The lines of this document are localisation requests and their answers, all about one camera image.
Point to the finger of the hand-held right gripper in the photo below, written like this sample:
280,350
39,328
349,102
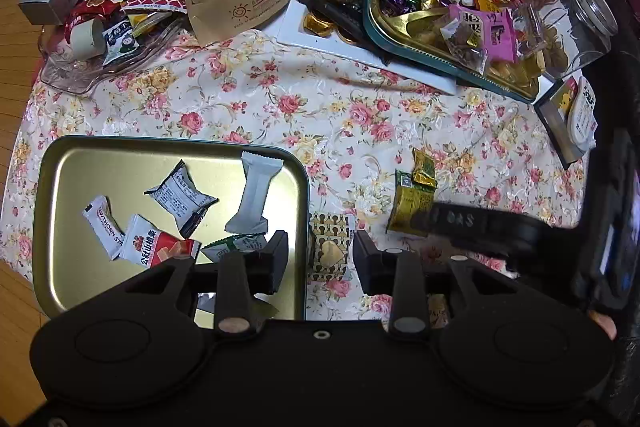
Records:
465,222

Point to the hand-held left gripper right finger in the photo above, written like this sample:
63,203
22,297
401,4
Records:
365,267

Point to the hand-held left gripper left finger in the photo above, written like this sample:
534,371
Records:
278,262

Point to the gold heart chocolate packet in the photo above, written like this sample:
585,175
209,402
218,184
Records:
330,247

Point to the green white candy packet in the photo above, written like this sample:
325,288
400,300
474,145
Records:
235,246

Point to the olive gold snack packet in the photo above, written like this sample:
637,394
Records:
407,209

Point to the small gold foil candy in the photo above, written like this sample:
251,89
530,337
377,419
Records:
423,169

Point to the plain white grey packet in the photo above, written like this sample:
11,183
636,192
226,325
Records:
255,197

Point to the dark blue white candy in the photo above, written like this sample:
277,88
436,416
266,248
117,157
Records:
177,197

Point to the red white snack packet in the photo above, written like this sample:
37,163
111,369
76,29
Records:
150,244

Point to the white lettered candy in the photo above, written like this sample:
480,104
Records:
104,227

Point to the gold tin tray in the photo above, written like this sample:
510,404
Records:
100,177

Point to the clear packet of brown snacks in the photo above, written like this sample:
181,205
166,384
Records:
465,49

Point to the person's right hand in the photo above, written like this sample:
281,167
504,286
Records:
602,324

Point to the small dark box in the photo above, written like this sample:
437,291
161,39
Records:
557,127

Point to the white lidded cup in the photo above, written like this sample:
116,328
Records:
584,109

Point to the floral tablecloth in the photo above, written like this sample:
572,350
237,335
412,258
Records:
300,107

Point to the teal gold snack tin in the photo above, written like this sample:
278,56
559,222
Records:
425,52

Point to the pink snack packet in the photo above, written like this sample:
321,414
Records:
492,32

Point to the clear plastic jar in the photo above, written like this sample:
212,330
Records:
575,32

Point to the white rectangular tray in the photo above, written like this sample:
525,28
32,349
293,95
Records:
295,27

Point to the gold foil chocolate coins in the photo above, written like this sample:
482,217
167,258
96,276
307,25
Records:
320,24

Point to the dark chocolate bar packet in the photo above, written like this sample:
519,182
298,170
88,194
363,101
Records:
335,12

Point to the pile of mixed snack packets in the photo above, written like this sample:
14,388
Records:
115,17

